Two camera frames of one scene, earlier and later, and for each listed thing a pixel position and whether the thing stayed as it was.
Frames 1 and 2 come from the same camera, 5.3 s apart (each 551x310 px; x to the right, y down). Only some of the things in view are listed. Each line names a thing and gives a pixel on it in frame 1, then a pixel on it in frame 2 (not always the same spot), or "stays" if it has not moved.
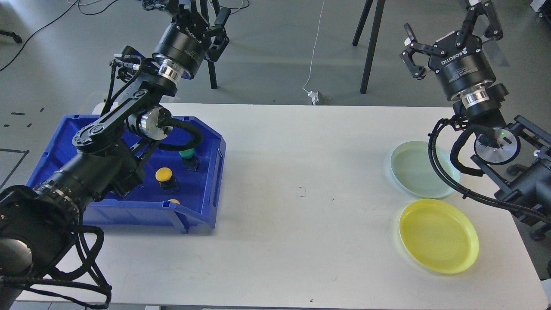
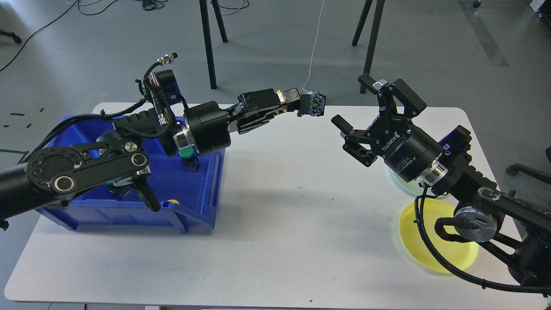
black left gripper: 182,45 -> 207,126
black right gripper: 459,60 -> 407,150
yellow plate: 439,235 stays
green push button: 190,159 stays
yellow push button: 163,174 -> 313,103
